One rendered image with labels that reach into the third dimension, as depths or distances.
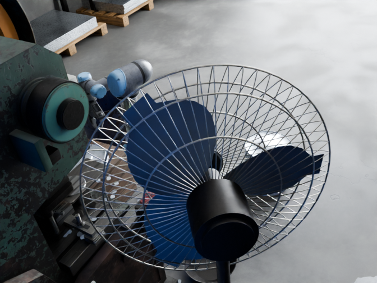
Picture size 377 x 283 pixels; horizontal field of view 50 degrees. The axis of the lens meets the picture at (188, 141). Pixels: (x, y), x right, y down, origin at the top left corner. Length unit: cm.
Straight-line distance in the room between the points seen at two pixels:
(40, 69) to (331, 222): 192
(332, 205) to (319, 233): 25
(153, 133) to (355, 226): 194
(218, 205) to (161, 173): 16
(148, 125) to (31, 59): 55
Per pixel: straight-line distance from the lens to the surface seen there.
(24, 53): 124
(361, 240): 257
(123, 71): 189
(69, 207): 173
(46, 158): 123
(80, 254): 165
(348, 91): 376
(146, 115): 82
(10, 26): 186
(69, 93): 121
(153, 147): 82
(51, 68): 131
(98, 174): 182
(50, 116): 118
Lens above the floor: 197
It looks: 39 degrees down
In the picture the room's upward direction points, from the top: 7 degrees counter-clockwise
